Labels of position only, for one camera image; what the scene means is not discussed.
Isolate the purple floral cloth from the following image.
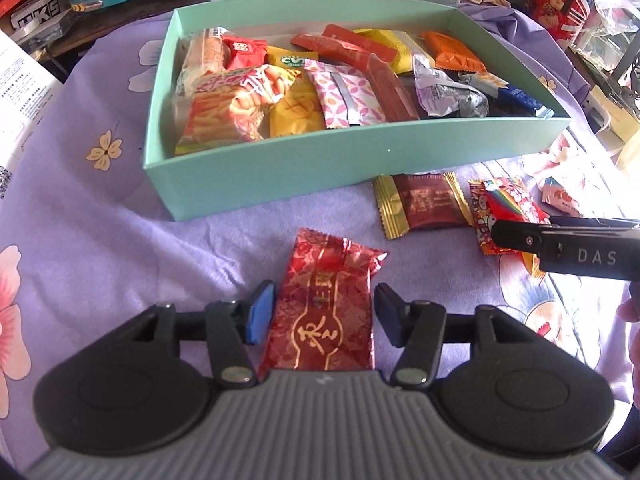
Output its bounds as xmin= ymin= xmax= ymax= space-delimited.
xmin=0 ymin=0 xmax=640 ymax=461

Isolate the small red white packet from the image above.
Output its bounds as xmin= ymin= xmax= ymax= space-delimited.
xmin=221 ymin=36 xmax=267 ymax=70

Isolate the yellow wafer packet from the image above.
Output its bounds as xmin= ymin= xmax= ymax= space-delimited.
xmin=355 ymin=29 xmax=426 ymax=75

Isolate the red biscuit tin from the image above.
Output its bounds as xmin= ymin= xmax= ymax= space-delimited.
xmin=530 ymin=0 xmax=601 ymax=41

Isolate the red orange long packet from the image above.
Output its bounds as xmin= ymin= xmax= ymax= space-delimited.
xmin=291 ymin=32 xmax=373 ymax=68
xmin=322 ymin=24 xmax=396 ymax=56

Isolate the orange yellow chip packet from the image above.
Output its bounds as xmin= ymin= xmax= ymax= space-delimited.
xmin=175 ymin=65 xmax=301 ymax=157

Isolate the mint green cardboard box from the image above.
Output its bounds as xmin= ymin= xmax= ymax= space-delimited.
xmin=142 ymin=0 xmax=571 ymax=222

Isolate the person's right hand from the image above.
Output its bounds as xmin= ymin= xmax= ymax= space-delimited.
xmin=617 ymin=282 xmax=640 ymax=323

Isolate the orange snack packet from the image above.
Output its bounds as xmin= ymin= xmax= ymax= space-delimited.
xmin=420 ymin=31 xmax=488 ymax=73

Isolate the yellow green labelled packet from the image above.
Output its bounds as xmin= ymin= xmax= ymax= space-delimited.
xmin=265 ymin=46 xmax=319 ymax=69

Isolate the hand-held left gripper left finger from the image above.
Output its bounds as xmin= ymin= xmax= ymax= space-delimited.
xmin=117 ymin=281 xmax=277 ymax=390

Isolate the white printed instruction sheet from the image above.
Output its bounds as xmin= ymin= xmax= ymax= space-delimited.
xmin=0 ymin=30 xmax=63 ymax=201

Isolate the silver foil packet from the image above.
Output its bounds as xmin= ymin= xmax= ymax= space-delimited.
xmin=412 ymin=55 xmax=489 ymax=118

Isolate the pink white patterned packet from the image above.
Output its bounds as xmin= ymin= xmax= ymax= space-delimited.
xmin=305 ymin=59 xmax=388 ymax=131

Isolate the pink translucent stick packet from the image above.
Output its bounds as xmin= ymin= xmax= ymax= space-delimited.
xmin=367 ymin=55 xmax=421 ymax=122

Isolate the clear-wrapped orange cracker packet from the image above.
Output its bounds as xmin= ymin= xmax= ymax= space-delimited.
xmin=175 ymin=30 xmax=227 ymax=97

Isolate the pink white candy packet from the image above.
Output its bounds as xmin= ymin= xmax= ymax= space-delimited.
xmin=539 ymin=177 xmax=583 ymax=216

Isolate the red rainbow candy packet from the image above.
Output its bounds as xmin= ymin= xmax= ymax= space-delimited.
xmin=469 ymin=177 xmax=551 ymax=276

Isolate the white orange small packet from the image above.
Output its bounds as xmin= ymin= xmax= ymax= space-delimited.
xmin=460 ymin=71 xmax=511 ymax=96

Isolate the blue snack packet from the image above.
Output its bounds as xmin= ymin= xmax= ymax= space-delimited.
xmin=492 ymin=85 xmax=553 ymax=120

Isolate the red gold patterned packet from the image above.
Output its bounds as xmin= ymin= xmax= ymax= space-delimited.
xmin=257 ymin=227 xmax=388 ymax=373

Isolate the black white lettered box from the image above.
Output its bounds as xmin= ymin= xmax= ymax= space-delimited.
xmin=10 ymin=0 xmax=71 ymax=36

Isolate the yellow round-print packet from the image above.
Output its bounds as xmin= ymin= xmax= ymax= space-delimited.
xmin=270 ymin=77 xmax=326 ymax=138

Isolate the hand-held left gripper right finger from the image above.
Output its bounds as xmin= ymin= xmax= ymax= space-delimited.
xmin=374 ymin=282 xmax=536 ymax=390

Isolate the brown gold snack packet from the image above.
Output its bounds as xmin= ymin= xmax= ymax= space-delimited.
xmin=372 ymin=172 xmax=473 ymax=240

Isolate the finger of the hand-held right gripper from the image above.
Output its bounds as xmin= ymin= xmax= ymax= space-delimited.
xmin=491 ymin=216 xmax=640 ymax=257

